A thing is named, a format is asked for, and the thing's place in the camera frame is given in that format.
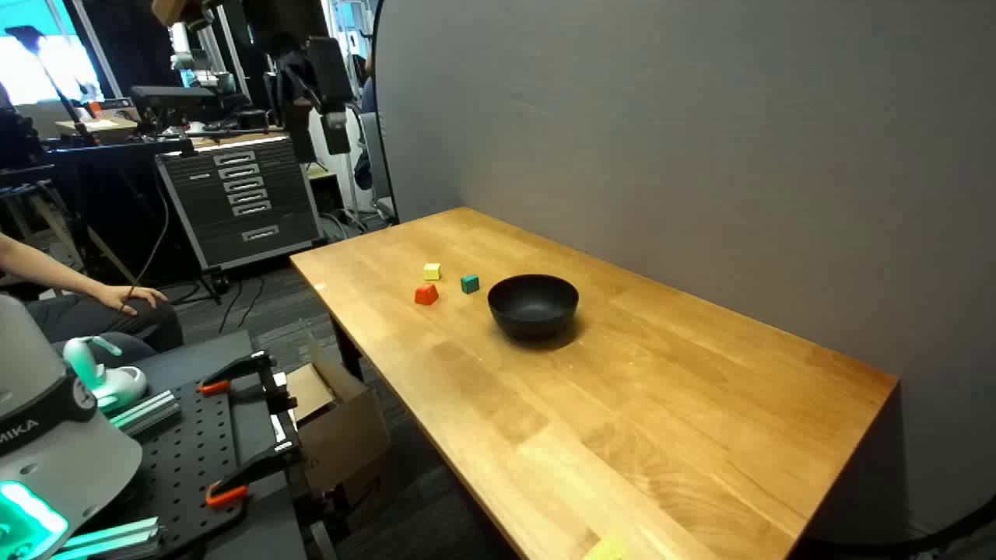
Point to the person's hand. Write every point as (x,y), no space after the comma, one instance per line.
(130,296)

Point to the orange block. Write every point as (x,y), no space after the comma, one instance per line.
(424,295)

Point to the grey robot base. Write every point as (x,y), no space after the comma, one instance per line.
(48,440)

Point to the person's forearm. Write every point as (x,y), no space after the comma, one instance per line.
(52,267)

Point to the black bowl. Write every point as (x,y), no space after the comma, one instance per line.
(533,306)

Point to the teal and white controller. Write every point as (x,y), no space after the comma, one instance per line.
(99,376)

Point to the teal aluminium bar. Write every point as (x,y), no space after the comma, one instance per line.
(143,412)
(111,539)

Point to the black equipment case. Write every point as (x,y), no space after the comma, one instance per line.
(241,205)

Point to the black desk with clutter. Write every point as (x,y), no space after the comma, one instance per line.
(126,146)

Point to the black perforated mounting board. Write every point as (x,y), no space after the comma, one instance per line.
(198,457)

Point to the cardboard box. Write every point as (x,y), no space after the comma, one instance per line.
(335,420)

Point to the yellow block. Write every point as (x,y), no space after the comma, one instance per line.
(429,271)

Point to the green block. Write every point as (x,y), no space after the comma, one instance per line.
(469,280)

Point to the yellow sticky note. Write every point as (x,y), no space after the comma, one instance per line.
(609,550)

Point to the grey backdrop screen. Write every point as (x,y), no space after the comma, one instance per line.
(726,208)

